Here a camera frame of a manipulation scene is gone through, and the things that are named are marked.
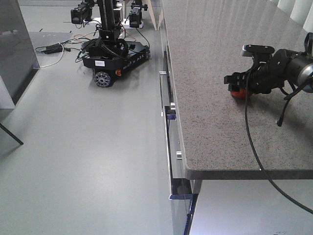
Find red yellow apple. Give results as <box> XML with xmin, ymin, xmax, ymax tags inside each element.
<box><xmin>230</xmin><ymin>88</ymin><xmax>253</xmax><ymax>99</ymax></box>

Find black power adapter brick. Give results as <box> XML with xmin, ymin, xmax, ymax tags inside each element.
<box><xmin>44</xmin><ymin>44</ymin><xmax>63</xmax><ymax>54</ymax></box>

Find wooden easel legs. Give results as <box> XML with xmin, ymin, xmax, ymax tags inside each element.
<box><xmin>122</xmin><ymin>0</ymin><xmax>165</xmax><ymax>31</ymax></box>

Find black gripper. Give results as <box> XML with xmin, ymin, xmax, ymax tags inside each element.
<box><xmin>224</xmin><ymin>49</ymin><xmax>290</xmax><ymax>94</ymax></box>

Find white floor cable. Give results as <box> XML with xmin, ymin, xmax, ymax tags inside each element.
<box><xmin>39</xmin><ymin>44</ymin><xmax>66</xmax><ymax>69</ymax></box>

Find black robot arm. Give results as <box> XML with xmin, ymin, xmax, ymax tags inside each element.
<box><xmin>224</xmin><ymin>32</ymin><xmax>313</xmax><ymax>94</ymax></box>

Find black cable over counter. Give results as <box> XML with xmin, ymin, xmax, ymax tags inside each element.
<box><xmin>244</xmin><ymin>70</ymin><xmax>313</xmax><ymax>213</ymax></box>

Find black wheeled mobile robot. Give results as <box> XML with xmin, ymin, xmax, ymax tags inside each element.
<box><xmin>71</xmin><ymin>0</ymin><xmax>150</xmax><ymax>87</ymax></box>

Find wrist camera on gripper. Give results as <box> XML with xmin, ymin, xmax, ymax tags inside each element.
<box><xmin>241</xmin><ymin>45</ymin><xmax>275</xmax><ymax>57</ymax></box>

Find grey speckled kitchen counter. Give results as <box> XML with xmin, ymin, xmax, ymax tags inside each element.
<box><xmin>158</xmin><ymin>0</ymin><xmax>313</xmax><ymax>235</ymax></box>

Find white shell chair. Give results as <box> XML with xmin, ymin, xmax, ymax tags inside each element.
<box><xmin>0</xmin><ymin>123</ymin><xmax>24</xmax><ymax>145</ymax></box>

